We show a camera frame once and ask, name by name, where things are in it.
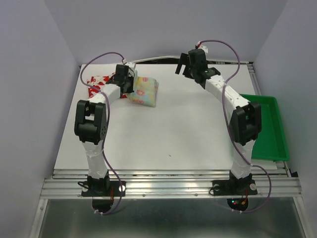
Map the pastel floral skirt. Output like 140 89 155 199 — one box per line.
121 71 159 108

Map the red poppy print skirt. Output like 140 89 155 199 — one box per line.
86 73 114 98

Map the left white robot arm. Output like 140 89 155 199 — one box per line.
74 62 137 195

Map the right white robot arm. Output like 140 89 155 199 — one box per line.
175 49 262 193

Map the green plastic tray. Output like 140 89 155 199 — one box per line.
242 94 289 161

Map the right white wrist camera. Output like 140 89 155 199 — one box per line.
195 42 209 54

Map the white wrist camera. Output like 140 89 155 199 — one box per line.
195 42 209 54
124 61 136 71

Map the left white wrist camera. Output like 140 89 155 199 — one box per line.
124 61 136 71

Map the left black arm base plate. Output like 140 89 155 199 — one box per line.
77 180 126 197

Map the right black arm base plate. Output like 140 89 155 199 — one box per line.
209 179 258 196

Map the aluminium rail frame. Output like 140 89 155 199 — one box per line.
40 169 302 199

